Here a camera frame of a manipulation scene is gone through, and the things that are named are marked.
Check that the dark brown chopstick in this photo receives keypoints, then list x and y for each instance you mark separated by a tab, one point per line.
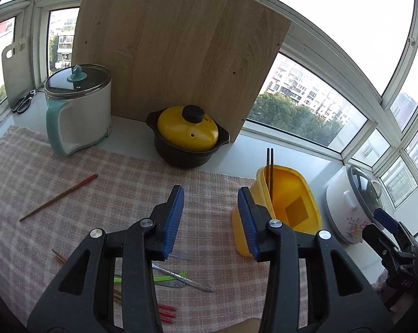
272	166
268	166

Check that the white electric cooking pot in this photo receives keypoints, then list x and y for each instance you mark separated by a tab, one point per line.
87	121

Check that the red-tipped wooden chopstick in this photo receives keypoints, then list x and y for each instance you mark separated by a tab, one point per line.
167	307
60	197
165	319
169	314

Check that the yellow plastic utensil holder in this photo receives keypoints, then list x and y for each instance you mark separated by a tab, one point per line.
292	194

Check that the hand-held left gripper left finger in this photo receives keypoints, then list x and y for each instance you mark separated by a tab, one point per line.
174	222

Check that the white floral rice cooker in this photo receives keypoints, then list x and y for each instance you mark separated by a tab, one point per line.
344	204

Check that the green plastic spoon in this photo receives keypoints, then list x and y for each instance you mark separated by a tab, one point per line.
164	278

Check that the pink checked table cloth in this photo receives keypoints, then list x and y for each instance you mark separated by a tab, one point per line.
126	194

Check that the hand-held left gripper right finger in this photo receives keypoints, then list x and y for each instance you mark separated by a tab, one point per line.
247	222

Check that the glass lid with teal knob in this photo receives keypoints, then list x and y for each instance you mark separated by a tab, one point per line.
75	79

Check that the white plastic cutting board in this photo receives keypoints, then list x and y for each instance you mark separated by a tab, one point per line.
16	73

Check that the black clay pot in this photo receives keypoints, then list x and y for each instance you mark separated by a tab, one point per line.
181	156

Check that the large wooden board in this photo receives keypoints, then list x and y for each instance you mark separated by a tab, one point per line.
181	52

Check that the white window frame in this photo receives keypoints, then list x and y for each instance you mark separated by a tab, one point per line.
333	73

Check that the yellow clay pot lid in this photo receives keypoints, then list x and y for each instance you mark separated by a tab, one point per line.
184	130

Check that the black kitchen scissors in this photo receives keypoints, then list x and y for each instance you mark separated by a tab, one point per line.
22	104

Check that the translucent plastic spoon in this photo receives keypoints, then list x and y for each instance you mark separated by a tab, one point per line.
183	255

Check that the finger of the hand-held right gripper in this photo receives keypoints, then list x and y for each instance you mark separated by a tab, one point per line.
377	241
385	219

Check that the metal fork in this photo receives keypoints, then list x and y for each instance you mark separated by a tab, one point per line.
195	283

